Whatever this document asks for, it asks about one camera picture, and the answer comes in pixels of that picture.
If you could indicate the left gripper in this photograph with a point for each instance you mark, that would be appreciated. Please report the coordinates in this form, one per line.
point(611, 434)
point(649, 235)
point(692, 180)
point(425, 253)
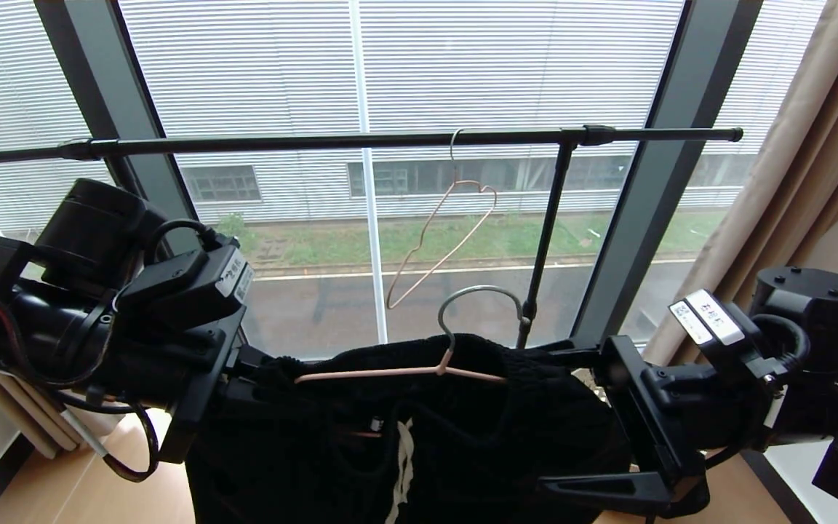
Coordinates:
point(135, 364)

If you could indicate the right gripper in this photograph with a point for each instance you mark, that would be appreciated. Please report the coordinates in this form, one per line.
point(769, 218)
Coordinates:
point(681, 415)

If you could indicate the black shorts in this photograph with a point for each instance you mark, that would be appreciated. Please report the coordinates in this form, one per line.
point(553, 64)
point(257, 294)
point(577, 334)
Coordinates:
point(317, 451)

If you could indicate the pink clothes hanger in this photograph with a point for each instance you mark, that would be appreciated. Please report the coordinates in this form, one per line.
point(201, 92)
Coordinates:
point(455, 167)
point(390, 373)

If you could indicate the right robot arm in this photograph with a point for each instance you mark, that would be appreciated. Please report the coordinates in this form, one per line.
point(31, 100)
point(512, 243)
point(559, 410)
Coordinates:
point(812, 306)

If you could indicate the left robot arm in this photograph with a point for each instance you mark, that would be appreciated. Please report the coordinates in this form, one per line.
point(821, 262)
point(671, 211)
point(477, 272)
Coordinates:
point(84, 225)

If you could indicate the black clothes rack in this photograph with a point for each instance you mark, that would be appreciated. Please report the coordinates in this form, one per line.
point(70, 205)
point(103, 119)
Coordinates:
point(317, 142)

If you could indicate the beige curtain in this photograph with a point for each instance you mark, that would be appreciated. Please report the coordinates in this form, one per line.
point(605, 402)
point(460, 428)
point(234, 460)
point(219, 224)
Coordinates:
point(790, 145)
point(26, 415)

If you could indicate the window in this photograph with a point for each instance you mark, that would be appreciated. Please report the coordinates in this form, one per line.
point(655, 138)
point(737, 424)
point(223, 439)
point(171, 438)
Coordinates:
point(281, 73)

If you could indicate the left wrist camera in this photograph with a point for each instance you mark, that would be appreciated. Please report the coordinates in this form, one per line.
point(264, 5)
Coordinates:
point(186, 284)

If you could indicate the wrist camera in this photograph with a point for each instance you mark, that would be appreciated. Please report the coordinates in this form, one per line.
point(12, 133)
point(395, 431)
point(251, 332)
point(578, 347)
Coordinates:
point(186, 284)
point(724, 342)

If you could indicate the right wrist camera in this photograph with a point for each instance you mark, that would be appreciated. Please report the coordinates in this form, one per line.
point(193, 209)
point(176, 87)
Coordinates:
point(724, 342)

